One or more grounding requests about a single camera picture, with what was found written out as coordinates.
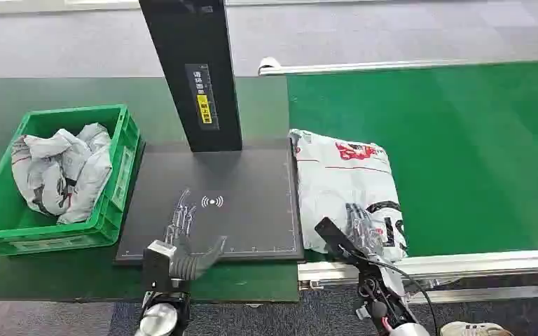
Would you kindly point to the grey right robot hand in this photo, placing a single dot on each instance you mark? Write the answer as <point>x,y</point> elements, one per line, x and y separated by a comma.
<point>366,241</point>

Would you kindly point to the green plastic crate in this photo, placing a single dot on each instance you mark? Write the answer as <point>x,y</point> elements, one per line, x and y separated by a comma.
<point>0,218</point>

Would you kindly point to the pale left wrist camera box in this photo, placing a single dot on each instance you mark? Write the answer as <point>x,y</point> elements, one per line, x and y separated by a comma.
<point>161,248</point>

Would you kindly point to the green conveyor belt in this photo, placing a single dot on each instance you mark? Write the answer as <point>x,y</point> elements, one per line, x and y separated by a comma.
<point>473,157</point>

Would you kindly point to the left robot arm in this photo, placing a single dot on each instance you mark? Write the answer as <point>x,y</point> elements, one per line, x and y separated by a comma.
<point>160,315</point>

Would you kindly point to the label with yellow sticker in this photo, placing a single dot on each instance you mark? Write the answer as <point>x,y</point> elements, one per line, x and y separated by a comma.
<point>202,97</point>

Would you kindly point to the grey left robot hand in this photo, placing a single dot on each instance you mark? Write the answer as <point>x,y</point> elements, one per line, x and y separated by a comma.
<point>190,264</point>

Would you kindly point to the person's shoe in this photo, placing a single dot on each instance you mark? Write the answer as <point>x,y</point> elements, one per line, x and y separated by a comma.
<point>473,329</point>

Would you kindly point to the black scanner column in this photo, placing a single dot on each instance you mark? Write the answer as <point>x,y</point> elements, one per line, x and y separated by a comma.
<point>190,42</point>

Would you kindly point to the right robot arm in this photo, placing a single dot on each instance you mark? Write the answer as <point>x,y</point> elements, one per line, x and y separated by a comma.
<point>385,310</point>

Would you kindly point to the crumpled grey parcel bag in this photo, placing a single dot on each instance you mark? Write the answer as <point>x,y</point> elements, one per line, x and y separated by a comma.
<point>41,176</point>
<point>93,171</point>

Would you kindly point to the white parcel bag red print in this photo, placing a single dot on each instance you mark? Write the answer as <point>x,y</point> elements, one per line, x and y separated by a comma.
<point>338,185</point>

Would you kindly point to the white label on crate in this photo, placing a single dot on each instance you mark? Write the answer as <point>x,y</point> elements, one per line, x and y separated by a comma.
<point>123,178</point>

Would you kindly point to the black scanner base plate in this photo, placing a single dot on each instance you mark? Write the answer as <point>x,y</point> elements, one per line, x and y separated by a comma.
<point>250,222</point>

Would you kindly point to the silver conveyor frame rail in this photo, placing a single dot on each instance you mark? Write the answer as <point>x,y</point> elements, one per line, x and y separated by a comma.
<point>366,67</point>
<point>482,263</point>

